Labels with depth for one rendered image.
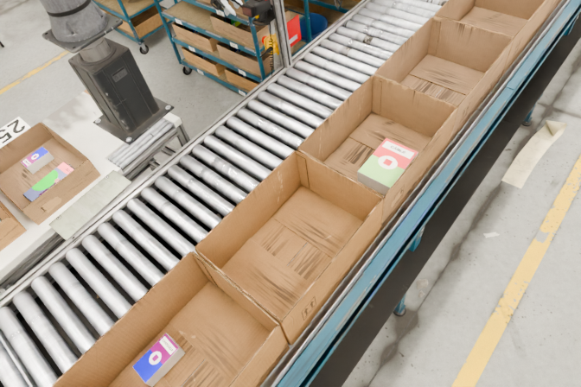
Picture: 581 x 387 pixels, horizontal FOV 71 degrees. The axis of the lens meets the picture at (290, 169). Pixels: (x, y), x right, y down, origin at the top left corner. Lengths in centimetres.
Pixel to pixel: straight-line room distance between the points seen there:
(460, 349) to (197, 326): 124
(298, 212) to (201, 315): 39
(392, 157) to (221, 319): 66
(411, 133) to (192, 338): 91
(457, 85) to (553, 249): 107
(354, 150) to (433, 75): 47
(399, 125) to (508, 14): 80
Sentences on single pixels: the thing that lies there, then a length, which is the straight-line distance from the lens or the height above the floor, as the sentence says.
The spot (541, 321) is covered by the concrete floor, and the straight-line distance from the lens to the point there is 217.
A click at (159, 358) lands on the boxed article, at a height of 93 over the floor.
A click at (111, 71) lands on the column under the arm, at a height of 104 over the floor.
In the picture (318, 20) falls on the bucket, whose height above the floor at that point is 25.
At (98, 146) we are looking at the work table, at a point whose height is 75.
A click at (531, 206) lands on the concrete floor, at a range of 246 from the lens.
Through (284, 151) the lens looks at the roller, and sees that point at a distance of 156.
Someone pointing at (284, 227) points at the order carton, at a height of 88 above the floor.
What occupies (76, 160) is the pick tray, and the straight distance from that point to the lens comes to 187.
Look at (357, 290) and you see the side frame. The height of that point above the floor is 91.
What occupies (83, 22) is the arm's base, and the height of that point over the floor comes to 124.
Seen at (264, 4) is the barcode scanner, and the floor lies 107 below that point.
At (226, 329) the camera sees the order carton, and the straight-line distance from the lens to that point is 110.
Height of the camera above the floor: 190
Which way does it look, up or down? 50 degrees down
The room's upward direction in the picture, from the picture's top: 11 degrees counter-clockwise
